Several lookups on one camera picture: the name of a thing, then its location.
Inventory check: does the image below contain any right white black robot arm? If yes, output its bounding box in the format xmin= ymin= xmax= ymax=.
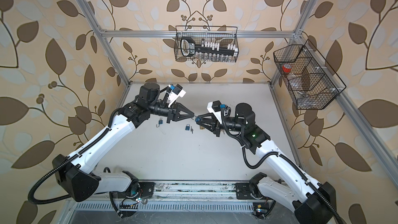
xmin=195 ymin=101 xmax=344 ymax=224

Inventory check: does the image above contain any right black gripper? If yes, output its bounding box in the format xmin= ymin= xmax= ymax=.
xmin=197 ymin=112 xmax=245 ymax=138

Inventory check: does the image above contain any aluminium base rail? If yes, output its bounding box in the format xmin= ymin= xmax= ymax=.
xmin=62 ymin=179 xmax=324 ymax=214

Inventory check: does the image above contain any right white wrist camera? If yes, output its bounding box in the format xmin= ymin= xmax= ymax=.
xmin=207 ymin=101 xmax=231 ymax=124

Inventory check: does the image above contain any back black wire basket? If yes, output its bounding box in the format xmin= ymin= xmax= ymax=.
xmin=174 ymin=25 xmax=239 ymax=63

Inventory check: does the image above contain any red item in basket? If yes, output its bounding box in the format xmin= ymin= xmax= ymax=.
xmin=282 ymin=63 xmax=292 ymax=74

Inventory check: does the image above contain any side black wire basket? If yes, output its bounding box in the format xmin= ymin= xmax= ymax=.
xmin=273 ymin=40 xmax=346 ymax=110

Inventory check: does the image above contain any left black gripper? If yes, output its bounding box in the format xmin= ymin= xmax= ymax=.
xmin=146 ymin=101 xmax=193 ymax=124

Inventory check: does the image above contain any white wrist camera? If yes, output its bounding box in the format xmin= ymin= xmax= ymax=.
xmin=207 ymin=101 xmax=231 ymax=124
xmin=167 ymin=84 xmax=186 ymax=108

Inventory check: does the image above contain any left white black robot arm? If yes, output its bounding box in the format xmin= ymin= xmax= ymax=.
xmin=28 ymin=83 xmax=194 ymax=205

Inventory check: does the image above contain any black socket tool set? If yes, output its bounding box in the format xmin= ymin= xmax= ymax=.
xmin=179 ymin=37 xmax=239 ymax=57

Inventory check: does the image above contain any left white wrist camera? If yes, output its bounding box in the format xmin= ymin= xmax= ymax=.
xmin=167 ymin=84 xmax=186 ymax=108

